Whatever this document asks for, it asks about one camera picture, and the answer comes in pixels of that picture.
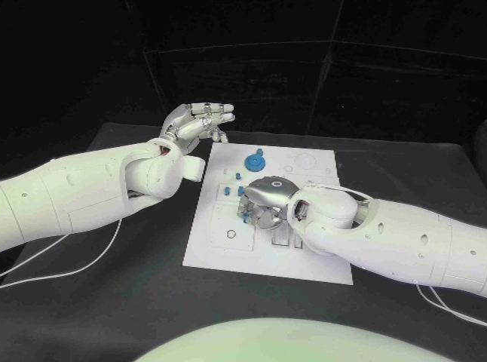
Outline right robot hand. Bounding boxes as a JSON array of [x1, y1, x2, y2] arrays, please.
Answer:
[[237, 176, 303, 232]]

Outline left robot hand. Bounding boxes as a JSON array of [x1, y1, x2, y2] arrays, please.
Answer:
[[159, 103, 237, 144]]

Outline white task board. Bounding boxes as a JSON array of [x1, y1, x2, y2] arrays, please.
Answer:
[[182, 142, 356, 287]]

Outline blue gear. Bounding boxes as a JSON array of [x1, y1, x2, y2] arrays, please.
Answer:
[[244, 154, 269, 172]]

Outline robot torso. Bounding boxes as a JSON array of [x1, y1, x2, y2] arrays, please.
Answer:
[[132, 318, 459, 362]]

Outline white cable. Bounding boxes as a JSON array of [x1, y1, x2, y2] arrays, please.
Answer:
[[428, 286, 487, 329], [306, 182, 375, 204], [0, 217, 125, 294], [414, 283, 487, 334], [0, 233, 73, 285]]

